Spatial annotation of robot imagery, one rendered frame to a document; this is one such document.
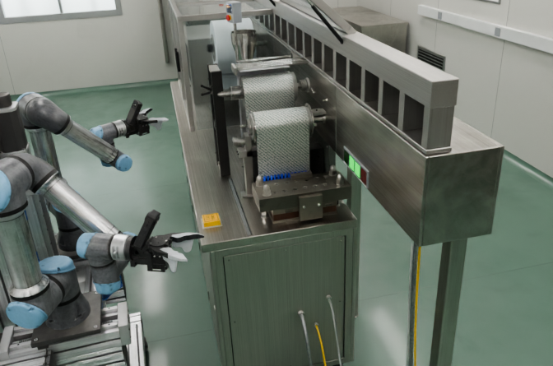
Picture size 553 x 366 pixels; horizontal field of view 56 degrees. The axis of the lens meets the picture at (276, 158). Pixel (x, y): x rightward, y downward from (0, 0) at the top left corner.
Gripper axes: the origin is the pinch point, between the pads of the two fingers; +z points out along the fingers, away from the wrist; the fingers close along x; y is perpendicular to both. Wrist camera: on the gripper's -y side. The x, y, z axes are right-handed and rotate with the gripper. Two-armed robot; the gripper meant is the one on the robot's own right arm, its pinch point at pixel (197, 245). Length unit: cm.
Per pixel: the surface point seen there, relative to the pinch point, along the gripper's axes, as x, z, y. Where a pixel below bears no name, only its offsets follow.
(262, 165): -86, 2, 3
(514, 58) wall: -359, 172, -16
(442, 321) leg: -39, 74, 44
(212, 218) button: -69, -17, 22
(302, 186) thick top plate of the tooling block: -80, 20, 10
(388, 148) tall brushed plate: -40, 53, -19
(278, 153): -88, 9, -2
